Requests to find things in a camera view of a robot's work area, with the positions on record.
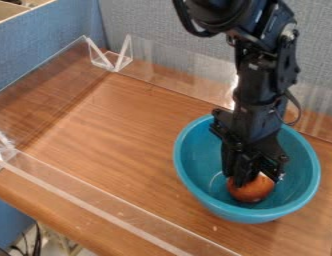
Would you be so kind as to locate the blue plastic bowl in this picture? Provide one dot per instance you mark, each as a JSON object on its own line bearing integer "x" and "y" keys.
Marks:
{"x": 196, "y": 163}

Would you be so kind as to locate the blue partition with wooden shelf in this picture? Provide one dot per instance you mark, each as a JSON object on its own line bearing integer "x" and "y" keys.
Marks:
{"x": 33, "y": 36}

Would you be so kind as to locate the clear acrylic corner bracket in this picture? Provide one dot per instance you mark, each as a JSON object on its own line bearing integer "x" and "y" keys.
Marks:
{"x": 111, "y": 61}

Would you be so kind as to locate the clear acrylic front barrier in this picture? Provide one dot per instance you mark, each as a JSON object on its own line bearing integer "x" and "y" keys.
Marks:
{"x": 158, "y": 231}

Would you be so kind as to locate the red white-spotted toy mushroom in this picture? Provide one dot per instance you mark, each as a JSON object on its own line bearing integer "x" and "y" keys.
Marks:
{"x": 252, "y": 191}

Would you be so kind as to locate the clear acrylic barrier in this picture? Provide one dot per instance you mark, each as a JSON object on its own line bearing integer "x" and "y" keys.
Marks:
{"x": 158, "y": 231}
{"x": 194, "y": 74}

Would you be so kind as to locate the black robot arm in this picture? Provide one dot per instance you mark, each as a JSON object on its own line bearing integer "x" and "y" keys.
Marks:
{"x": 259, "y": 29}

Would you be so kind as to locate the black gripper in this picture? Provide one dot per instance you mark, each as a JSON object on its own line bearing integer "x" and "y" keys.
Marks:
{"x": 248, "y": 134}

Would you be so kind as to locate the clear acrylic back barrier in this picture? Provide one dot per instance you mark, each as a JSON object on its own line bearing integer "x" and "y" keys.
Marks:
{"x": 194, "y": 74}

